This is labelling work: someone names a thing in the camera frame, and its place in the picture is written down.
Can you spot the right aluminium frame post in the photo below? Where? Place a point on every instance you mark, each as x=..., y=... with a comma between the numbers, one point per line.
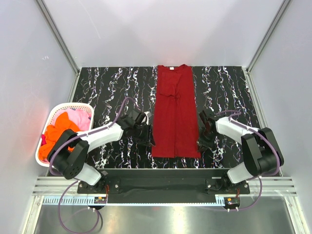
x=270, y=31

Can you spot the orange t-shirt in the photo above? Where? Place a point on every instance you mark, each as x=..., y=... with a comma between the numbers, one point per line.
x=63, y=121

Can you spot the left aluminium frame post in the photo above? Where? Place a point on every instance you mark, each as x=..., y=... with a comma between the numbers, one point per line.
x=57, y=35

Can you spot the aluminium frame post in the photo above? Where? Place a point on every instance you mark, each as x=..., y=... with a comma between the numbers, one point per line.
x=270, y=31
x=57, y=35

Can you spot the magenta garment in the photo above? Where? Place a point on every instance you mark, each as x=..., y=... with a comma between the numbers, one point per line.
x=43, y=140

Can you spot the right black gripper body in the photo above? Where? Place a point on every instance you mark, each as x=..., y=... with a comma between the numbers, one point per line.
x=207, y=136

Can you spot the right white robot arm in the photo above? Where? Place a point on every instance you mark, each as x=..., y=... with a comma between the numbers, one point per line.
x=261, y=153

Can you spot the white plastic laundry basket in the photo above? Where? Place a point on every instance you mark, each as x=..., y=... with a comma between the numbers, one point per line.
x=63, y=109

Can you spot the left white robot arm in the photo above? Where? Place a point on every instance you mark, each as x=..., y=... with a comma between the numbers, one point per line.
x=68, y=155

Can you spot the pink t-shirt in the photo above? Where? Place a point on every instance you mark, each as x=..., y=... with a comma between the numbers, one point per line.
x=76, y=120

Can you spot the slotted cable duct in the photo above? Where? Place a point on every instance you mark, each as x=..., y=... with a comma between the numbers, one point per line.
x=112, y=200

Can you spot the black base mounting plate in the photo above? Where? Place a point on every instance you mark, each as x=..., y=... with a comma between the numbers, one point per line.
x=120, y=181

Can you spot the red t-shirt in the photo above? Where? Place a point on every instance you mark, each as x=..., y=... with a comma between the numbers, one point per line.
x=175, y=124

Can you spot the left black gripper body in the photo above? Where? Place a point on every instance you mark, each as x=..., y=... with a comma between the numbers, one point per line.
x=135, y=133

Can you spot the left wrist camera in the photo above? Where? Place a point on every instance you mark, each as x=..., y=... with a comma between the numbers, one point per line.
x=147, y=117

